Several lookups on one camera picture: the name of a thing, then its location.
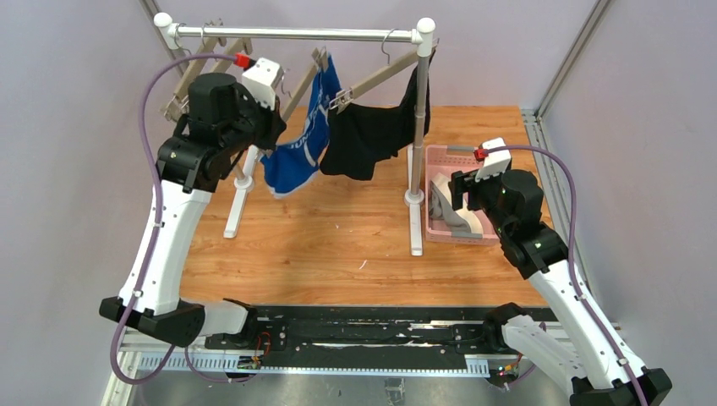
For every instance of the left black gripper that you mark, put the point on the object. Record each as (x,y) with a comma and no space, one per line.
(271,128)

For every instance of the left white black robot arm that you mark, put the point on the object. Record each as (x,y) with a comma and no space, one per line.
(225,117)

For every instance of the beige hanger with blue underwear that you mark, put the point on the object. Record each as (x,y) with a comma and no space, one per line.
(319,64)

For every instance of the black underwear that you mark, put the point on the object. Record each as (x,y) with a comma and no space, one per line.
(361,136)

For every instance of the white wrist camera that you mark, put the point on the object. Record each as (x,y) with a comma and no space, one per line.
(261,77)
(493,163)

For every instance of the empty beige hanger far left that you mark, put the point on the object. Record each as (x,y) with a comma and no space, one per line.
(177,104)

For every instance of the white silver clothes rack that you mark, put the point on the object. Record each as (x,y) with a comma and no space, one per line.
(171,32)

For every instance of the beige clip hanger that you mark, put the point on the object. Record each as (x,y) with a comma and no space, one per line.
(240,45)

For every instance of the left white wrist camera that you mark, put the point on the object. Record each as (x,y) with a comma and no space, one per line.
(261,77)

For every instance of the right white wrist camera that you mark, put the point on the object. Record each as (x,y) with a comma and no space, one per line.
(493,163)

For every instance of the beige hanger with black underwear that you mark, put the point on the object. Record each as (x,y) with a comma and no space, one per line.
(425,42)

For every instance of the blue underwear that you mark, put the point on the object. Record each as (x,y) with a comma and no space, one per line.
(292,165)

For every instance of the pink plastic basket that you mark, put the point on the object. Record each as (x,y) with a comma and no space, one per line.
(442,223)

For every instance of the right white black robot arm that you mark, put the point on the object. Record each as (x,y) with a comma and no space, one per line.
(600,369)

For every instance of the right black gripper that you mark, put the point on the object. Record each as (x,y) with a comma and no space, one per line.
(460,189)

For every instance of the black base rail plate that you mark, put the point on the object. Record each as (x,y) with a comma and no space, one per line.
(368,337)

